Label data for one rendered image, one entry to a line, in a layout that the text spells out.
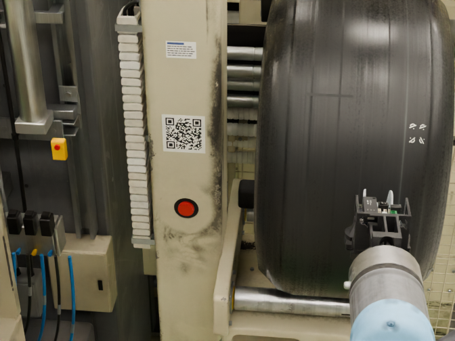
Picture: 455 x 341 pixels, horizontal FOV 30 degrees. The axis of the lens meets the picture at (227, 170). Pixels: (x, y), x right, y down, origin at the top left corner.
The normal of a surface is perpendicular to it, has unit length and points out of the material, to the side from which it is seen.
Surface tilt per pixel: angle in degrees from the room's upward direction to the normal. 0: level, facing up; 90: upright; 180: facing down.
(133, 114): 90
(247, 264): 0
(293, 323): 0
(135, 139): 90
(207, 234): 90
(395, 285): 7
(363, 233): 83
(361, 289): 52
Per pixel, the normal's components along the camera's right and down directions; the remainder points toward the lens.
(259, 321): 0.00, -0.84
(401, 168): -0.09, 0.19
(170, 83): -0.10, 0.54
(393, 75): -0.07, -0.29
